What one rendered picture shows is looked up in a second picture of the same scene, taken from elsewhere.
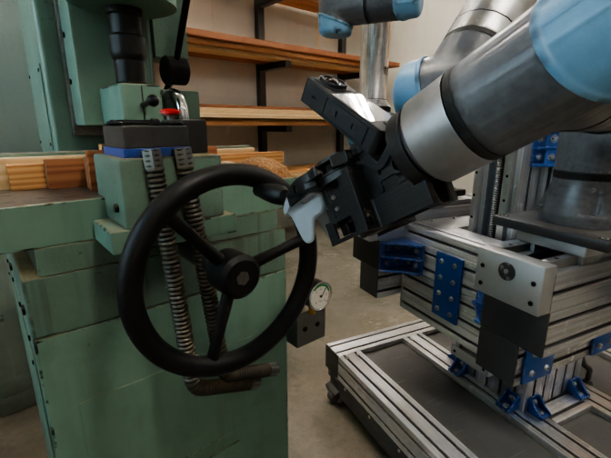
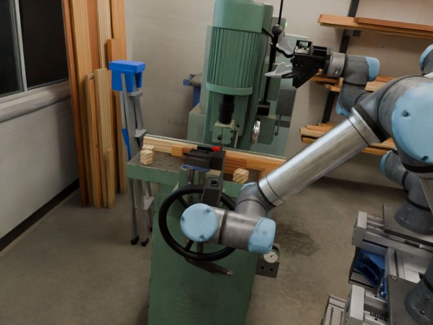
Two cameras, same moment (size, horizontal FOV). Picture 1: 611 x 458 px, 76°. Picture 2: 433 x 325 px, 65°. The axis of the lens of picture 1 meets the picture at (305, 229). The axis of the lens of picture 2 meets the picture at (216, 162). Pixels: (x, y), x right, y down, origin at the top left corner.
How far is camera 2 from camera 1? 0.77 m
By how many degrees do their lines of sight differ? 45
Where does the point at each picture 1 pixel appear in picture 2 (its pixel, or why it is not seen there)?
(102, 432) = (165, 253)
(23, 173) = (176, 149)
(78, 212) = (175, 176)
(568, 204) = (413, 295)
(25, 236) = (158, 178)
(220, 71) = (413, 46)
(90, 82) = (216, 113)
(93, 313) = (172, 211)
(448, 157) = not seen: hidden behind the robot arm
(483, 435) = not seen: outside the picture
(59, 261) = (165, 189)
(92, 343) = (169, 222)
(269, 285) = not seen: hidden behind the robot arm
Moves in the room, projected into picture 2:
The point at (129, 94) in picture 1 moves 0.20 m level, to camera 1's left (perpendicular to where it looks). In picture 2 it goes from (216, 129) to (186, 115)
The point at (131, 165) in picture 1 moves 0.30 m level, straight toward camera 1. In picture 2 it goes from (183, 171) to (125, 208)
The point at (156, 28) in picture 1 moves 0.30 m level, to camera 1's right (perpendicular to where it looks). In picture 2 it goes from (262, 85) to (323, 102)
